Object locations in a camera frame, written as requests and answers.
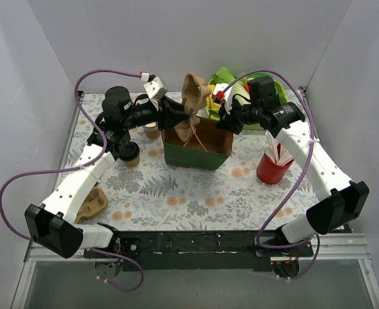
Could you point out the green plastic vegetable tray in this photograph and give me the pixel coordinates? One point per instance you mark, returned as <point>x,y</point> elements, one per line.
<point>279,90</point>

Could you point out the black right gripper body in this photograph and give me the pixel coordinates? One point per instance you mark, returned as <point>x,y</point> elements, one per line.
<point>232,115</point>

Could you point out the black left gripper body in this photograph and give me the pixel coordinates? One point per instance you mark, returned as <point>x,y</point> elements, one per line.
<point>164,113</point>

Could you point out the black coffee cup lid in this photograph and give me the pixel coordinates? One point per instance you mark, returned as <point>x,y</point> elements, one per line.
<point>130,152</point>

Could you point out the yellow napa cabbage leaf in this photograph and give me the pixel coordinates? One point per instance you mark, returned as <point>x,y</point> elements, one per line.
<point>212,108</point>

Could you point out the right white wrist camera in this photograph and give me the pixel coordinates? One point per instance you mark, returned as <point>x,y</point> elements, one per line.
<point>223,94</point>

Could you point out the brown paper coffee cup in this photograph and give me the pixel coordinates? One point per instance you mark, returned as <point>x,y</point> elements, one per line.
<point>132,161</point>

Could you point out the red straw holder cup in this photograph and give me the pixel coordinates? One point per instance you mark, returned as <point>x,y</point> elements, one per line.
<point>271,173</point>

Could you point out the stack of paper cups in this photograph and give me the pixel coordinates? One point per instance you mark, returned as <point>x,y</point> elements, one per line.
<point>152,131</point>

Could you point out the aluminium frame rail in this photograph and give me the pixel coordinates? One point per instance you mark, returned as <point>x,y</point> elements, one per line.
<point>203,270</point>

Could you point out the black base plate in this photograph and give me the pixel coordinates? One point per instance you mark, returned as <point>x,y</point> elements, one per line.
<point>184,250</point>

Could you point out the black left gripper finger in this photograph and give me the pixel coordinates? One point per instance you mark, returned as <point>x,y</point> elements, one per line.
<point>169,122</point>
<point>173,108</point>

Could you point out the brown and green paper bag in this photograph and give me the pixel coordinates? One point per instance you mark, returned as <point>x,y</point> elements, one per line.
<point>207,149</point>

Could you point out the green napa cabbage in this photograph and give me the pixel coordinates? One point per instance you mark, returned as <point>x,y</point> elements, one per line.
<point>224,75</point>

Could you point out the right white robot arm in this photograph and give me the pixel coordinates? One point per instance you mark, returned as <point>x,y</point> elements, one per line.
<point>340,199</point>

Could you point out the floral patterned table mat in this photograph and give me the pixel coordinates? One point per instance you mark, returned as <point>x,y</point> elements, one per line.
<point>158,196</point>

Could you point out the dark green spinach leaf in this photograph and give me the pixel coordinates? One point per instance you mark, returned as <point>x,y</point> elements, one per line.
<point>259,75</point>

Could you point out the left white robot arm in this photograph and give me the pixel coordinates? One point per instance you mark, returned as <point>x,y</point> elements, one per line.
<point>52,224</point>

